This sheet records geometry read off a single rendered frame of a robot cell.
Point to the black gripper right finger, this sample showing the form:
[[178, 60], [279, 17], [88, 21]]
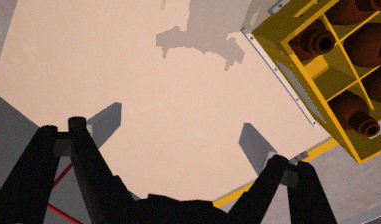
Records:
[[308, 203]]

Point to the yellow divided crate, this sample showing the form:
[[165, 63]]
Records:
[[331, 74]]

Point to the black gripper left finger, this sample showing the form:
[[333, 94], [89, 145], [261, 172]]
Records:
[[25, 194]]

